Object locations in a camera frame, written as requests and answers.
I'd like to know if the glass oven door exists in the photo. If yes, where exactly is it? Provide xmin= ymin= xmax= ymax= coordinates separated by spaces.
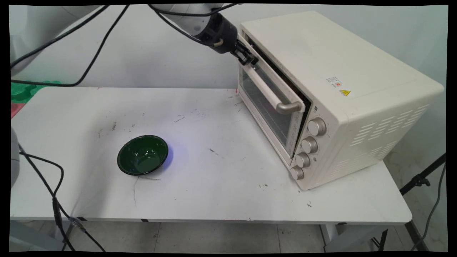
xmin=237 ymin=35 xmax=307 ymax=167

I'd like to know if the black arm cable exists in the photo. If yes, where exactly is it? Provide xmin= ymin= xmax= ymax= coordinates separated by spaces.
xmin=11 ymin=4 xmax=239 ymax=87

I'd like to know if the dark green bowl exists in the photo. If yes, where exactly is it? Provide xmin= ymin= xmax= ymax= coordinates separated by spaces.
xmin=117 ymin=135 xmax=169 ymax=176

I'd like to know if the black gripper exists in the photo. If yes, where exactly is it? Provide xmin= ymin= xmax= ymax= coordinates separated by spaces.
xmin=195 ymin=12 xmax=260 ymax=67

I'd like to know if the cream bar oven handle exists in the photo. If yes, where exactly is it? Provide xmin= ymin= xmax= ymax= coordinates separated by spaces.
xmin=237 ymin=54 xmax=305 ymax=115

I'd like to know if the black cable with connector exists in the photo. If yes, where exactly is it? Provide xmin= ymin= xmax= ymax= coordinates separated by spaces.
xmin=18 ymin=143 xmax=106 ymax=252

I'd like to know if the grey hanging cable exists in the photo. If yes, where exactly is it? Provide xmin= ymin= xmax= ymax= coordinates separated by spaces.
xmin=411 ymin=162 xmax=447 ymax=251

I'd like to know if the large silver oven knob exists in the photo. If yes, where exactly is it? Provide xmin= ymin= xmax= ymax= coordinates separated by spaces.
xmin=308 ymin=117 xmax=327 ymax=136

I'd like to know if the black tripod stand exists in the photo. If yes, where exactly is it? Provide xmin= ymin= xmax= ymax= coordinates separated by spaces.
xmin=371 ymin=153 xmax=447 ymax=251

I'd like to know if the grey table leg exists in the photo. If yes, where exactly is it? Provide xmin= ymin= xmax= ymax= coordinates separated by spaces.
xmin=405 ymin=220 xmax=430 ymax=252

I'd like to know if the cream toaster oven body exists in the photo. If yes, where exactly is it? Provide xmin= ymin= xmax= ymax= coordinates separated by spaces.
xmin=238 ymin=10 xmax=445 ymax=191

